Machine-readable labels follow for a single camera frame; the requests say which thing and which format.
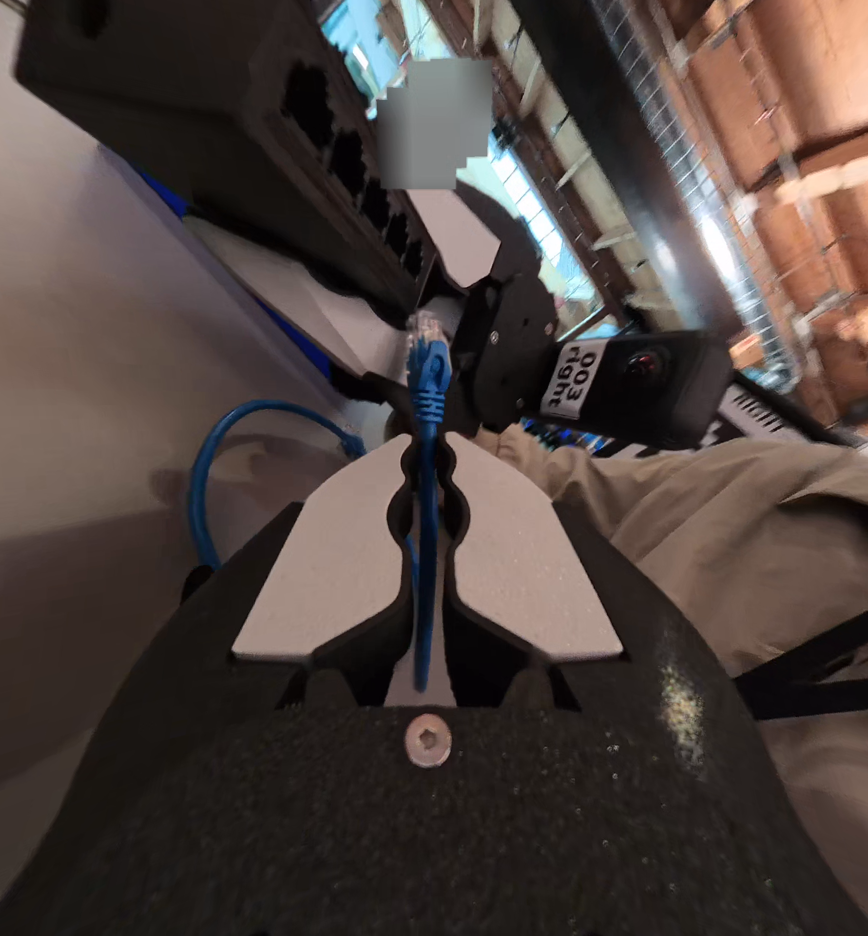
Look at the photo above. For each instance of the black network switch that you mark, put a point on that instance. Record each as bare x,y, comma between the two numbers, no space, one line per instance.
207,124

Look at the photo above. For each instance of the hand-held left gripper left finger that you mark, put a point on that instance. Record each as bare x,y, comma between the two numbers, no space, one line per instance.
331,570

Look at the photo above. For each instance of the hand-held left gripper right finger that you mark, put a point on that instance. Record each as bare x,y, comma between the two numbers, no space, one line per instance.
529,570

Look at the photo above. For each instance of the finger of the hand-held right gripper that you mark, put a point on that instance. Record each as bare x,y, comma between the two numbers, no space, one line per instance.
331,314
463,241

